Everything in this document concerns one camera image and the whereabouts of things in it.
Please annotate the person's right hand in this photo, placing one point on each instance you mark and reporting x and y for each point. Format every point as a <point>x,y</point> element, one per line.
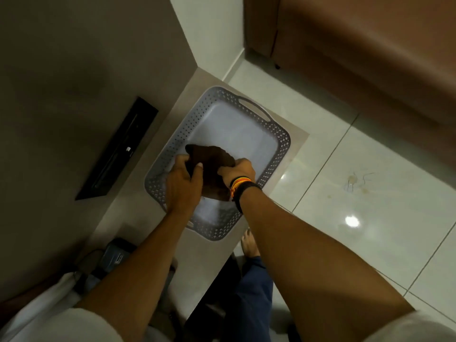
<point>241,170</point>

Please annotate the person's left hand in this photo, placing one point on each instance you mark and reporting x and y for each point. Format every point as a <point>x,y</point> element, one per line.
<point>181,188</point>

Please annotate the person's right fingers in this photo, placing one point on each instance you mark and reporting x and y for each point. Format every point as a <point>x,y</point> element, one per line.
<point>226,170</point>

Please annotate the person's left thumb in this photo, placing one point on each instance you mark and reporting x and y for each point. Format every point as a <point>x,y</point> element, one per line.
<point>198,171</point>

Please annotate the dark brown cloth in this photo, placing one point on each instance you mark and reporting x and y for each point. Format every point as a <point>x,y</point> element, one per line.
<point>211,167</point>

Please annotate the person's left forearm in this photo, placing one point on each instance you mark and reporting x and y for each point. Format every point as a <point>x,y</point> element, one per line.
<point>142,259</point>

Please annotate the person's right forearm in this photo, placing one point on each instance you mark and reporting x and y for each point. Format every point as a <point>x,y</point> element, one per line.
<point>306,267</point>

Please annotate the black wristband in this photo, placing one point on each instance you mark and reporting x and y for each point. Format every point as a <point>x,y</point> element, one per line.
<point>246,191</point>

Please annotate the grey perforated plastic basket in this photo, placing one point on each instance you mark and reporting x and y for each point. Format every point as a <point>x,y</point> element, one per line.
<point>245,131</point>

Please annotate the person's bare foot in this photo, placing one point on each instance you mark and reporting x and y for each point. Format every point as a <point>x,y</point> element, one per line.
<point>250,243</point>

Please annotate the dark grey box device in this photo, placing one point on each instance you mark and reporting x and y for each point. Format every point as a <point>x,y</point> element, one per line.
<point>115,258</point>

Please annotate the blue trousers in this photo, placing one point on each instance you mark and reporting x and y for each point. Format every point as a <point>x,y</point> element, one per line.
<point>253,299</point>

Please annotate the brown sofa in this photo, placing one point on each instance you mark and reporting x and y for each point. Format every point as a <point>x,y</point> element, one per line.
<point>370,53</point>

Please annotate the white shirt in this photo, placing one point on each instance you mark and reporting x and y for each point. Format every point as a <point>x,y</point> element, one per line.
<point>53,325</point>

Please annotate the black recessed wall panel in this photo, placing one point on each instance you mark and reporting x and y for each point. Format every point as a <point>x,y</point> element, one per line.
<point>119,145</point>

